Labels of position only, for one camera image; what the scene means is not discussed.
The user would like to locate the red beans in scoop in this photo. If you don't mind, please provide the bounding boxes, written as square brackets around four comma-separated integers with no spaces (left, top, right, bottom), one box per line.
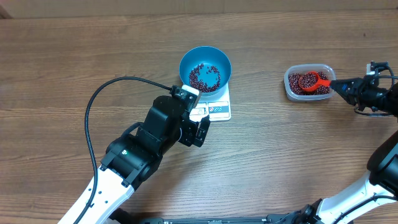
[298,73,318,89]

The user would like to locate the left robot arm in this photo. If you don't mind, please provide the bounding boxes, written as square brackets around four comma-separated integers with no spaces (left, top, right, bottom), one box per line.
[60,85,210,223]

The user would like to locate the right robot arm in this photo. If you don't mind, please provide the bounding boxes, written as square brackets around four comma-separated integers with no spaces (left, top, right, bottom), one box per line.
[289,75,397,224]

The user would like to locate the red measuring scoop blue handle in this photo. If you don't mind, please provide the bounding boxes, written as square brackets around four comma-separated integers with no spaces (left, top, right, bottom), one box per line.
[298,71,331,92]

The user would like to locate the white digital kitchen scale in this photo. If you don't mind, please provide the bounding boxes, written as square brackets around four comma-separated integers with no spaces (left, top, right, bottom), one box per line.
[190,83,231,122]

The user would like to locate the red beans in bowl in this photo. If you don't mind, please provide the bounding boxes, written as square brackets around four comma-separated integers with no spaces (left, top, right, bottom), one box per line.
[188,63,221,93]

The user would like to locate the red adzuki beans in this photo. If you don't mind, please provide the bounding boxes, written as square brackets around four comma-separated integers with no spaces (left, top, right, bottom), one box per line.
[288,71,330,95]

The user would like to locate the clear plastic food container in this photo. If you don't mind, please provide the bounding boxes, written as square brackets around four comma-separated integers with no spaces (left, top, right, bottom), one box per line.
[284,63,336,101]

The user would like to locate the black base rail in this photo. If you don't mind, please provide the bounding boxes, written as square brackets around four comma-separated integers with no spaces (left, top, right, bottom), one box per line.
[108,205,312,224]

